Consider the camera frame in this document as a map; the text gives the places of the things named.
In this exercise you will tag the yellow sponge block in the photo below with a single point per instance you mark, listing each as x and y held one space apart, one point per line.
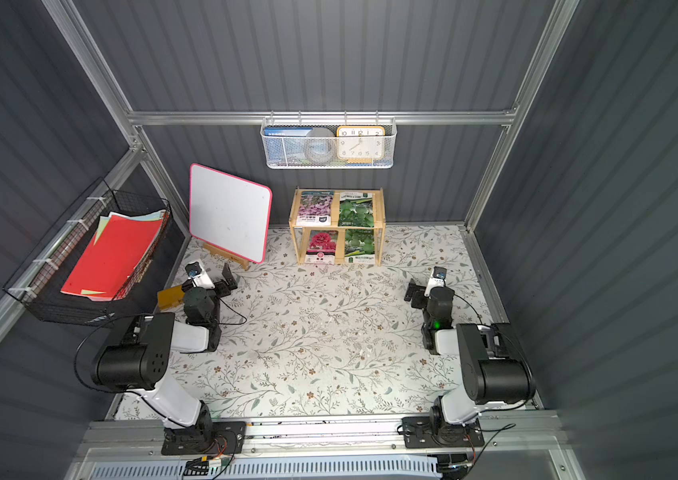
170 298

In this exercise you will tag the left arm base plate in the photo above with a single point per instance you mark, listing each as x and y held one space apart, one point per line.
224 438

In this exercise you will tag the pink flower seed bag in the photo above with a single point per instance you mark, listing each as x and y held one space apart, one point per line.
322 247

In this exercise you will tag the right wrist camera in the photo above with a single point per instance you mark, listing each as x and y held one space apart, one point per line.
437 279

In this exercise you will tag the pink framed whiteboard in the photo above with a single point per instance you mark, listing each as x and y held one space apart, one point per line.
229 212

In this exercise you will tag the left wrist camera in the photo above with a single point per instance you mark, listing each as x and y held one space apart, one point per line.
198 275

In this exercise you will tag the red paper folder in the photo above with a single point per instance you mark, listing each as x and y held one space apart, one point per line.
119 245

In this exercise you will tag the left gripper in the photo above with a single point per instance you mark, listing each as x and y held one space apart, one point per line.
219 285

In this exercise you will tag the yellow square clock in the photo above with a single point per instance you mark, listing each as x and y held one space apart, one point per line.
361 144

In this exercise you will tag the green gourd seed bag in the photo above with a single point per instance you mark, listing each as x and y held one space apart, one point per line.
360 246
356 209

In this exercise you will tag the grey tape roll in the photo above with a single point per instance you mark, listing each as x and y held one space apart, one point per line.
320 146

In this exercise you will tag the purple flower seed bag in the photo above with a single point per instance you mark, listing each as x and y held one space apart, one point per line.
314 208

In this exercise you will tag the black wire side basket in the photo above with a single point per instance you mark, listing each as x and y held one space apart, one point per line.
39 288

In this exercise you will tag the white vented cable duct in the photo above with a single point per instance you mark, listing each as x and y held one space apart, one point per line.
331 467

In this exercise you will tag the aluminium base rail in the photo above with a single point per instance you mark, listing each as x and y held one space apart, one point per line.
279 437

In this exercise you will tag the wooden two-tier shelf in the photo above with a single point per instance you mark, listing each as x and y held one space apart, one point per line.
300 235

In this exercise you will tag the blue box in basket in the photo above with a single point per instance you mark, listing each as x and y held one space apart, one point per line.
284 146

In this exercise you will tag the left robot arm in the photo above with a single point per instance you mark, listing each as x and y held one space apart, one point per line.
136 354

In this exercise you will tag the white wire wall basket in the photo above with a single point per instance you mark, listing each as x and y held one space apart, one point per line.
337 163

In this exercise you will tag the green gourd seed bag bottom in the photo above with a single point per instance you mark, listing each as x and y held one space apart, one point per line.
360 246

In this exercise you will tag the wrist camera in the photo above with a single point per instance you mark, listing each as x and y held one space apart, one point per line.
198 275
437 279

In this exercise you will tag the wooden whiteboard easel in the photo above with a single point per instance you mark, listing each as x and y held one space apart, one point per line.
214 250

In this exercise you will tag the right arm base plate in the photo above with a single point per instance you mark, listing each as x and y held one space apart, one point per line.
421 432

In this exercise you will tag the green gourd seed bag top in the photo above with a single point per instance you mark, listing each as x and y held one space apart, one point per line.
356 209

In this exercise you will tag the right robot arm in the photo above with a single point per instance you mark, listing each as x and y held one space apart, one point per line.
494 374

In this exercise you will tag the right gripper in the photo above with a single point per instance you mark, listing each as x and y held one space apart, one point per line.
419 294

